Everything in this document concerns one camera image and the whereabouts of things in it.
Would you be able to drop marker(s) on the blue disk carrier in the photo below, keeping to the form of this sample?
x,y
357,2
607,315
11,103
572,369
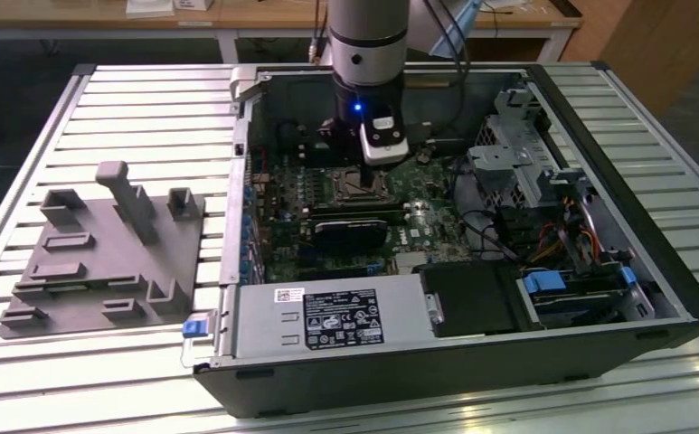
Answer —
x,y
541,282

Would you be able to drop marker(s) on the CPU socket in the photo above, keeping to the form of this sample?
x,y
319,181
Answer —
x,y
335,199

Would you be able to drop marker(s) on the silver power supply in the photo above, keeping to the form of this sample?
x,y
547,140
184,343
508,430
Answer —
x,y
264,316

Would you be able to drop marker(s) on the green motherboard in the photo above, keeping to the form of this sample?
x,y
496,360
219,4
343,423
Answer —
x,y
427,226

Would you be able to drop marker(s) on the blue case latch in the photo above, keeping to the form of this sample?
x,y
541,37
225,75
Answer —
x,y
195,327

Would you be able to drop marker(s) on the metal drive cage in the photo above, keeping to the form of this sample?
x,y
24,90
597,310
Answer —
x,y
499,158

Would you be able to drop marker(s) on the wooden cabinet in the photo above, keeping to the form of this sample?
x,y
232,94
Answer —
x,y
656,45

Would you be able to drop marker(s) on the black plastic drive cover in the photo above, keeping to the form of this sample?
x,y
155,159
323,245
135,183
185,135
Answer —
x,y
469,298

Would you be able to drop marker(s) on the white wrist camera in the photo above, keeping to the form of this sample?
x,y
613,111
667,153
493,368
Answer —
x,y
384,140

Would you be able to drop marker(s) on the black graphics card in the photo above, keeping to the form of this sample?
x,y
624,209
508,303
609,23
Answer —
x,y
348,233

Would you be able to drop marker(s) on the white box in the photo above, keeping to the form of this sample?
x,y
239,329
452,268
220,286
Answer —
x,y
192,4
149,8

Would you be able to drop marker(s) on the silver CPU plate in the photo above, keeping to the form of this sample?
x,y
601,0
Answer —
x,y
351,187

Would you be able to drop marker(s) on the grey parts rack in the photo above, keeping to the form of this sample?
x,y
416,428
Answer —
x,y
101,253

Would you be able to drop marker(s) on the small silver heatsink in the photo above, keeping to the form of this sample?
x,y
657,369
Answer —
x,y
409,261

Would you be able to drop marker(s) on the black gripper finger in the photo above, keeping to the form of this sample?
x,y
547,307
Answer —
x,y
367,176
328,131

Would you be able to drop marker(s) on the black RAM slot bank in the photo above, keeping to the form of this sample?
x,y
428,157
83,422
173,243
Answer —
x,y
309,151
355,210

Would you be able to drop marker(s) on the small blue clip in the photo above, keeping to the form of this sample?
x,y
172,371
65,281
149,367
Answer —
x,y
627,276

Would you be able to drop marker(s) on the wooden desk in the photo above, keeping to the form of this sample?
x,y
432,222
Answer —
x,y
204,18

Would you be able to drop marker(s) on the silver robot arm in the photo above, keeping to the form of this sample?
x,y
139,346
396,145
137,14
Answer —
x,y
367,54

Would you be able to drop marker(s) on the black PC case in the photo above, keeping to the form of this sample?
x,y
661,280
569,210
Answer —
x,y
384,384

